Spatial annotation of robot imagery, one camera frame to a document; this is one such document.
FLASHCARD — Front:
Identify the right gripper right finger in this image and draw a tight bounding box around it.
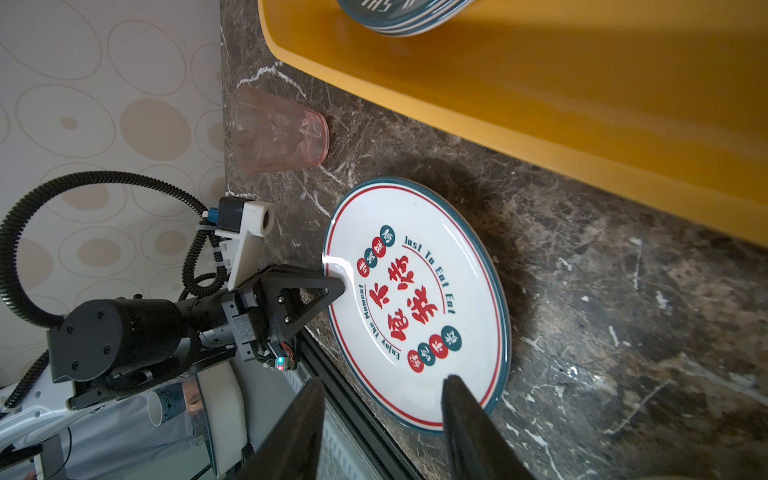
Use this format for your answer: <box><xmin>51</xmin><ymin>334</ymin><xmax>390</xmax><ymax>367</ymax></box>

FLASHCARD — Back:
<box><xmin>441</xmin><ymin>375</ymin><xmax>534</xmax><ymax>479</ymax></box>

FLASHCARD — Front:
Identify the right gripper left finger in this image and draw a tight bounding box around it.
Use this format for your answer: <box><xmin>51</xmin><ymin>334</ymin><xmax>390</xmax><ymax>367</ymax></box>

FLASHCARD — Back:
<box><xmin>235</xmin><ymin>379</ymin><xmax>325</xmax><ymax>480</ymax></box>

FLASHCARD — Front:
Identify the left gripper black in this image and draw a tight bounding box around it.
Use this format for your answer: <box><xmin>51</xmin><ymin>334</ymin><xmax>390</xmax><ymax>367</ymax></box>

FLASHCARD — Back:
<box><xmin>48</xmin><ymin>265</ymin><xmax>345</xmax><ymax>383</ymax></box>

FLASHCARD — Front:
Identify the white plate red rim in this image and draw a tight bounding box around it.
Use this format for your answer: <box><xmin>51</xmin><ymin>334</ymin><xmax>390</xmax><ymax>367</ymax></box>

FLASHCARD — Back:
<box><xmin>322</xmin><ymin>177</ymin><xmax>513</xmax><ymax>434</ymax></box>

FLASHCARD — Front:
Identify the white plate green rim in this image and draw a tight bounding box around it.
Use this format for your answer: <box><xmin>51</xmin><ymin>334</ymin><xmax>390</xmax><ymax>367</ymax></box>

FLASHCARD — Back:
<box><xmin>338</xmin><ymin>0</ymin><xmax>473</xmax><ymax>37</ymax></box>

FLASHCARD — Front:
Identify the yellow plastic bin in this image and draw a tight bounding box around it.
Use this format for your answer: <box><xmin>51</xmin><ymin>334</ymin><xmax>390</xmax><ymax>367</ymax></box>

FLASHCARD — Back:
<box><xmin>258</xmin><ymin>1</ymin><xmax>767</xmax><ymax>245</ymax></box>

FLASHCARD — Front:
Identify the pink transparent cup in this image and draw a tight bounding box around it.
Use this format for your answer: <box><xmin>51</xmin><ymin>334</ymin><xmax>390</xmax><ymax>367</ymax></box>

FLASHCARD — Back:
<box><xmin>231</xmin><ymin>84</ymin><xmax>330</xmax><ymax>175</ymax></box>

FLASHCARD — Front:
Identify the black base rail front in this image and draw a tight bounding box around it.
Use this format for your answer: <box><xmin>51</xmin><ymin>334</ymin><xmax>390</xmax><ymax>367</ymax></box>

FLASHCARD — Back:
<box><xmin>299</xmin><ymin>331</ymin><xmax>422</xmax><ymax>479</ymax></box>

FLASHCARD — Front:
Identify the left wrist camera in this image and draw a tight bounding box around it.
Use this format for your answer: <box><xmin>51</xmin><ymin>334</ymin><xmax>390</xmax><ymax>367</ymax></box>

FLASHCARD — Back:
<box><xmin>206</xmin><ymin>196</ymin><xmax>276</xmax><ymax>291</ymax></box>

